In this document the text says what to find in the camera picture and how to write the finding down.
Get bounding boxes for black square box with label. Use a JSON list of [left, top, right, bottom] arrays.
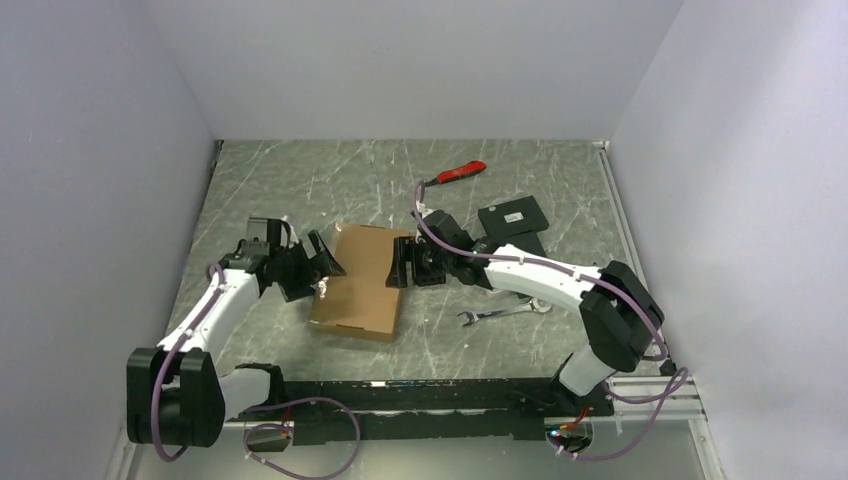
[[477, 196, 550, 238]]

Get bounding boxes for brown cardboard express box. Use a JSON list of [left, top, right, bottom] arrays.
[[308, 223, 409, 343]]

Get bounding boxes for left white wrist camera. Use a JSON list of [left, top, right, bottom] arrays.
[[280, 215, 297, 248]]

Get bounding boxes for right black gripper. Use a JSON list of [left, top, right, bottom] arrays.
[[386, 236, 454, 288]]

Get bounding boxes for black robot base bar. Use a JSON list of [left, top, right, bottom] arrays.
[[227, 377, 614, 446]]

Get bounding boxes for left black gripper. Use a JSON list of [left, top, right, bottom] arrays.
[[271, 230, 345, 302]]

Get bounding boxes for silver open-end wrench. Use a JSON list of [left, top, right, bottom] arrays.
[[457, 298, 553, 327]]

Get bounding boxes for red utility knife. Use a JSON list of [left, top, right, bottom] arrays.
[[424, 160, 487, 187]]

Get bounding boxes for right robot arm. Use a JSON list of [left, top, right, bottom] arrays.
[[385, 210, 667, 415]]

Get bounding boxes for aluminium frame rail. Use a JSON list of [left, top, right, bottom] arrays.
[[105, 142, 723, 480]]

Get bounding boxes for black flat rectangular box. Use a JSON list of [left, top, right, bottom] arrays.
[[506, 231, 547, 258]]

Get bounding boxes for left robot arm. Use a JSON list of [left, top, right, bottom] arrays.
[[126, 217, 346, 451]]

